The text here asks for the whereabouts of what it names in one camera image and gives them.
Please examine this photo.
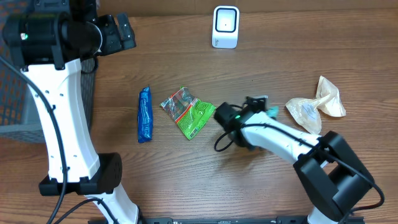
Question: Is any green snack packet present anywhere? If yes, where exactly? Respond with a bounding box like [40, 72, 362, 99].
[160, 86, 215, 140]

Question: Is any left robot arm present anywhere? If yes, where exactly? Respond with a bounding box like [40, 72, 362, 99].
[2, 1, 140, 223]

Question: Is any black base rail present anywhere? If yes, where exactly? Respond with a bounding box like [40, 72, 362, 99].
[88, 216, 366, 224]

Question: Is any dark grey plastic basket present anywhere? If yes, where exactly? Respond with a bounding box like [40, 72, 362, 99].
[0, 0, 97, 144]

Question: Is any teal tissue packet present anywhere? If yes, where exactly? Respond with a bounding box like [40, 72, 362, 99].
[266, 106, 279, 119]

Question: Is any blue snack bar wrapper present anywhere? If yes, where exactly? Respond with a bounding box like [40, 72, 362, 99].
[137, 86, 154, 143]

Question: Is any white barcode scanner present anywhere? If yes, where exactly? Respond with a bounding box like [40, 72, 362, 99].
[211, 6, 240, 49]

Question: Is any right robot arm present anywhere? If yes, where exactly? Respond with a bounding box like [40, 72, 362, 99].
[215, 102, 374, 223]

